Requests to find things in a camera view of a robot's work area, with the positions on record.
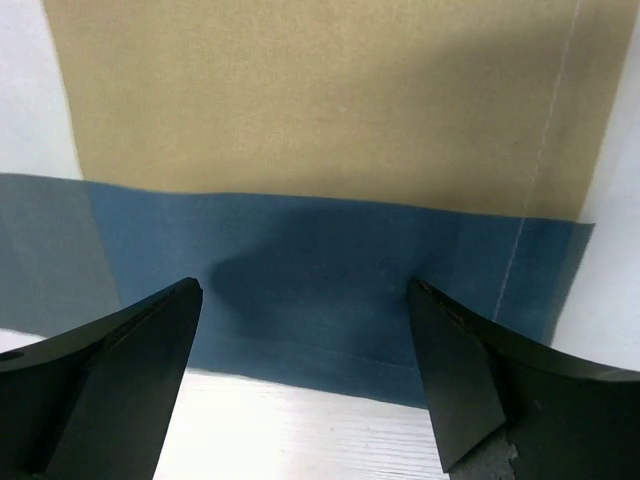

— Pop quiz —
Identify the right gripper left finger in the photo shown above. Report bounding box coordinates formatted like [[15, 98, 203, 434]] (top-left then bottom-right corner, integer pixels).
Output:
[[1, 278, 202, 479]]

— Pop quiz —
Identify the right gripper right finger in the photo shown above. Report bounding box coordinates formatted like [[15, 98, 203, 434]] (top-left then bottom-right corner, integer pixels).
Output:
[[406, 280, 639, 479]]

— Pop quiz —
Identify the blue beige white cloth napkin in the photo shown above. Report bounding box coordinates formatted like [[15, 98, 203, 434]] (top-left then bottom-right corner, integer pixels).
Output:
[[1, 1, 639, 406]]

